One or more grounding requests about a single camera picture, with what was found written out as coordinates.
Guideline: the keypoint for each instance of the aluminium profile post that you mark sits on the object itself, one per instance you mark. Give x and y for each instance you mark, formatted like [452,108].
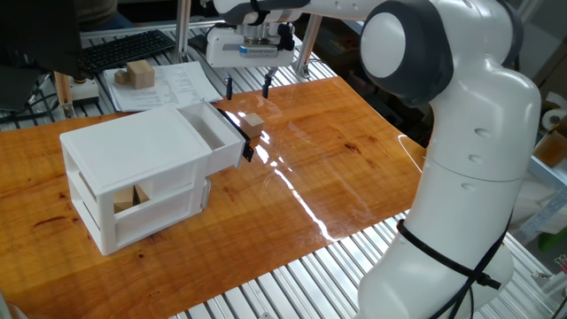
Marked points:
[182,26]
[305,49]

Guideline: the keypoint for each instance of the wooden block inside cabinet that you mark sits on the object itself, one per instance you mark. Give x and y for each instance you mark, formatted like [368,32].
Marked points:
[124,201]

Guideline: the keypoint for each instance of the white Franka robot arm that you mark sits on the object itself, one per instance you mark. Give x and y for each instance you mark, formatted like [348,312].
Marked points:
[478,133]

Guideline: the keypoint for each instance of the black smartphone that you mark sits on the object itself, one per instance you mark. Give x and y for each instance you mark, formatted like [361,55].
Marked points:
[199,44]

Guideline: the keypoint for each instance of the printed paper sheets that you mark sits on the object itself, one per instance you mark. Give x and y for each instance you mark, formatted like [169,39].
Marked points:
[173,86]

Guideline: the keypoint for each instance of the large wooden block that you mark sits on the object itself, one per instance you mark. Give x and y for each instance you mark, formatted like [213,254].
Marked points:
[141,74]

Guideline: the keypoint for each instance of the seated person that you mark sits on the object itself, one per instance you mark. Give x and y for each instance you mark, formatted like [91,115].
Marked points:
[95,11]

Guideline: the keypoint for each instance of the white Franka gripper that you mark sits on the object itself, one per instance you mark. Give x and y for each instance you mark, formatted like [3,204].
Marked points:
[221,53]

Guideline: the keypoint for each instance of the binder clips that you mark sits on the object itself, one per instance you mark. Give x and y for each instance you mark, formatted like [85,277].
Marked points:
[561,262]

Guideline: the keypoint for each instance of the white plastic drawer cabinet frame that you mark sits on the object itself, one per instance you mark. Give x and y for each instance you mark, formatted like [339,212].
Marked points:
[133,142]

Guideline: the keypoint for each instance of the white metal shelf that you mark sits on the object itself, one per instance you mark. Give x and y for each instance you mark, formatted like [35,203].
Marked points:
[549,177]

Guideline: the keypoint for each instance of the bright green object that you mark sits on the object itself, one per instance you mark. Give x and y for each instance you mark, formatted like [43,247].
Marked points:
[553,241]

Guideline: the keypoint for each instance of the black monitor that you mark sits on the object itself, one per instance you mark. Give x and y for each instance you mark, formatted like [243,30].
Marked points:
[35,35]

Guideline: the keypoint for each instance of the silver camera with blue caps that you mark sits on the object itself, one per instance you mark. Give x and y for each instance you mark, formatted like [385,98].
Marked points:
[259,51]

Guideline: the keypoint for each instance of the brown cardboard box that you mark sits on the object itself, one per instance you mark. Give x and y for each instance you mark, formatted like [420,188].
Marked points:
[551,148]

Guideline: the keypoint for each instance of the light wooden cube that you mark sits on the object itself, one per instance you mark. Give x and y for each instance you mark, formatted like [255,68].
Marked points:
[254,125]

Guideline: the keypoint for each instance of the small wooden block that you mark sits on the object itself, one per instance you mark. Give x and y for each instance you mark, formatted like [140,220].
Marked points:
[121,77]

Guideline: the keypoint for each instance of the white toilet paper roll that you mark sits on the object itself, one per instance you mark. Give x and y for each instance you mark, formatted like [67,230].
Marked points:
[553,117]

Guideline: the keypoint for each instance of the glossy wood-grain mat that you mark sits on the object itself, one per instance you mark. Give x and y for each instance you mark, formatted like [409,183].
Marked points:
[310,168]

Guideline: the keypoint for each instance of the black keyboard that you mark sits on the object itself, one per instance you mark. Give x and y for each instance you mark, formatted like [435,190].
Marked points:
[128,49]

